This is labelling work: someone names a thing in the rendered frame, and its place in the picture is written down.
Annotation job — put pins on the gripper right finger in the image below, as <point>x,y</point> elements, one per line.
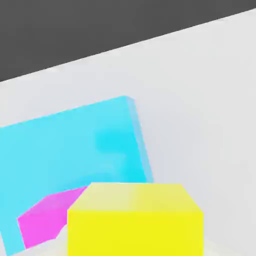
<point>212,250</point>

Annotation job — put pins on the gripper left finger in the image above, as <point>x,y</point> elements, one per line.
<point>61,245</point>

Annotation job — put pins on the small yellow cube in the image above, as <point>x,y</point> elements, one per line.
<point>135,230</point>

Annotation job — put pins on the small magenta cube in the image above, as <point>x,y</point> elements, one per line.
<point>44,218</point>

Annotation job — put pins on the large cyan box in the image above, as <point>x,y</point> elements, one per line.
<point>60,152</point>

